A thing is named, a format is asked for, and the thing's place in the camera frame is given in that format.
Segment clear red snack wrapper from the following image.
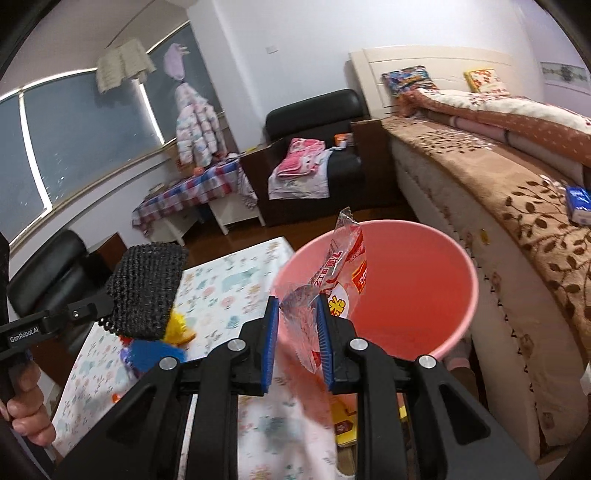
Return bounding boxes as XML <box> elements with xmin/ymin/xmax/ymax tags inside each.
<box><xmin>280</xmin><ymin>208</ymin><xmax>368</xmax><ymax>373</ymax></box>

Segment black foam fruit net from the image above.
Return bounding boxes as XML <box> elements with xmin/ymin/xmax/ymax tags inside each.
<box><xmin>98</xmin><ymin>243</ymin><xmax>188</xmax><ymax>341</ymax></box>

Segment pink plastic trash bin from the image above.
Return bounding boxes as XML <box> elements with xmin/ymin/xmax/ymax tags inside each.
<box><xmin>271</xmin><ymin>220</ymin><xmax>479</xmax><ymax>360</ymax></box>

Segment person's left hand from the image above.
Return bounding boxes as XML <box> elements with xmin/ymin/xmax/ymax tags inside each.
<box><xmin>1</xmin><ymin>361</ymin><xmax>56</xmax><ymax>447</ymax></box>

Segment black leather armchair left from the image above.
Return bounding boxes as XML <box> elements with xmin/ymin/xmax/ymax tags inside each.
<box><xmin>6</xmin><ymin>228</ymin><xmax>129</xmax><ymax>388</ymax></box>

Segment black leather armchair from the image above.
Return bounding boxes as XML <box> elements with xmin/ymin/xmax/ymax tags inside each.
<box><xmin>240</xmin><ymin>89</ymin><xmax>399</xmax><ymax>226</ymax></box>
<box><xmin>6</xmin><ymin>228</ymin><xmax>129</xmax><ymax>388</ymax></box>

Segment yellow book under bin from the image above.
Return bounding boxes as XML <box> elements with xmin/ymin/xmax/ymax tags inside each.
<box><xmin>329</xmin><ymin>396</ymin><xmax>408</xmax><ymax>448</ymax></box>

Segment yellow foam fruit net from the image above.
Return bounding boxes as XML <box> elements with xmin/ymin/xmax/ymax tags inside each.
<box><xmin>162</xmin><ymin>309</ymin><xmax>197</xmax><ymax>347</ymax></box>

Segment floral animal print tablecloth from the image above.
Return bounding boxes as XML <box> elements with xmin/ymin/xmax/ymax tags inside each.
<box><xmin>51</xmin><ymin>236</ymin><xmax>341</xmax><ymax>480</ymax></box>

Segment red foam fruit net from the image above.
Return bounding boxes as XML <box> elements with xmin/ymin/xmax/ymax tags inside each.
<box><xmin>119</xmin><ymin>336</ymin><xmax>133</xmax><ymax>347</ymax></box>

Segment blue foam fruit net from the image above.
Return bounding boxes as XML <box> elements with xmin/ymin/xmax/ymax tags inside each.
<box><xmin>119</xmin><ymin>340</ymin><xmax>186</xmax><ymax>378</ymax></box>

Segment plaid cloth covered table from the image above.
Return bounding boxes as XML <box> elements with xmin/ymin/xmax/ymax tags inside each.
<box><xmin>131</xmin><ymin>156</ymin><xmax>257</xmax><ymax>236</ymax></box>

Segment pink folded clothes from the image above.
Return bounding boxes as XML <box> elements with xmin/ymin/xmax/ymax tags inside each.
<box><xmin>267</xmin><ymin>138</ymin><xmax>335</xmax><ymax>200</ymax></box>

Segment black leather armchair back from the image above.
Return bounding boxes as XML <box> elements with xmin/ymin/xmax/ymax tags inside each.
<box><xmin>240</xmin><ymin>89</ymin><xmax>399</xmax><ymax>226</ymax></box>

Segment orange box on armchair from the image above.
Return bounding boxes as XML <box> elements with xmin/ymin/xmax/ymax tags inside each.
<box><xmin>334</xmin><ymin>133</ymin><xmax>355</xmax><ymax>149</ymax></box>

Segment hanging pink patterned jacket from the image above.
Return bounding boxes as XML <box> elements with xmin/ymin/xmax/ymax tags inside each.
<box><xmin>174</xmin><ymin>82</ymin><xmax>228</xmax><ymax>169</ymax></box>

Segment bed with brown blanket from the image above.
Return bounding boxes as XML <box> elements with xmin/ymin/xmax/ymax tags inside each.
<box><xmin>382</xmin><ymin>110</ymin><xmax>590</xmax><ymax>464</ymax></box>

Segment colourful cartoon pillow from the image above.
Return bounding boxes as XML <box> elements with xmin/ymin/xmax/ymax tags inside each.
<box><xmin>381</xmin><ymin>65</ymin><xmax>438</xmax><ymax>97</ymax></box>

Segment hanging purple garment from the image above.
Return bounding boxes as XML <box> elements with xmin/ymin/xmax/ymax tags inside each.
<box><xmin>163</xmin><ymin>43</ymin><xmax>189</xmax><ymax>82</ymax></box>

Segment blue tissue pack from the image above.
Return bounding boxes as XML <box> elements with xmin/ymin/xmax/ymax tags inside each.
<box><xmin>565</xmin><ymin>186</ymin><xmax>591</xmax><ymax>226</ymax></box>

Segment hanging beige cloth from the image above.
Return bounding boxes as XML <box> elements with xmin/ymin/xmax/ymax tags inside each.
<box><xmin>96</xmin><ymin>38</ymin><xmax>156</xmax><ymax>94</ymax></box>

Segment white bed headboard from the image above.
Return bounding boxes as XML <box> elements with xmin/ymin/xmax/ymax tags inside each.
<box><xmin>349</xmin><ymin>46</ymin><xmax>523</xmax><ymax>119</ymax></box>

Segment yellow floral pillow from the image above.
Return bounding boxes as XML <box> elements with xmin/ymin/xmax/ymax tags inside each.
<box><xmin>464</xmin><ymin>68</ymin><xmax>511</xmax><ymax>96</ymax></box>

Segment rolled floral quilt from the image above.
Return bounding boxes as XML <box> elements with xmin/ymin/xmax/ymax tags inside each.
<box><xmin>398</xmin><ymin>88</ymin><xmax>591</xmax><ymax>166</ymax></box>

